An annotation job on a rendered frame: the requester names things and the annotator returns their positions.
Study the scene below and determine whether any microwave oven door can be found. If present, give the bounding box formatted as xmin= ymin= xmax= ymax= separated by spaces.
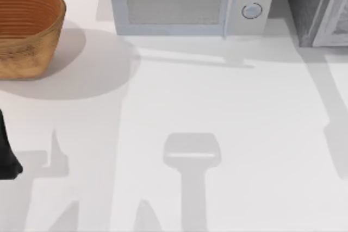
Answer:
xmin=106 ymin=0 xmax=235 ymax=36

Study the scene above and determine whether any pale microwave oven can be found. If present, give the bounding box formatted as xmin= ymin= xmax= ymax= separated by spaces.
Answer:
xmin=105 ymin=0 xmax=280 ymax=39

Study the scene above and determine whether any round microwave knob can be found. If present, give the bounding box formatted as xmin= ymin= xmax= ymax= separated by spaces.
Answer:
xmin=241 ymin=2 xmax=264 ymax=20

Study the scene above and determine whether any brown woven basket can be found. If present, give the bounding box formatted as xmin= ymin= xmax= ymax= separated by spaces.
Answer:
xmin=0 ymin=0 xmax=67 ymax=81

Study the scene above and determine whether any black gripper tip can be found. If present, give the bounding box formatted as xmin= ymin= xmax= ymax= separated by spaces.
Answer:
xmin=0 ymin=109 xmax=23 ymax=181

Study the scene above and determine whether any microwave door handle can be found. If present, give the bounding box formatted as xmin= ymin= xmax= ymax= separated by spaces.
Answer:
xmin=222 ymin=0 xmax=235 ymax=39

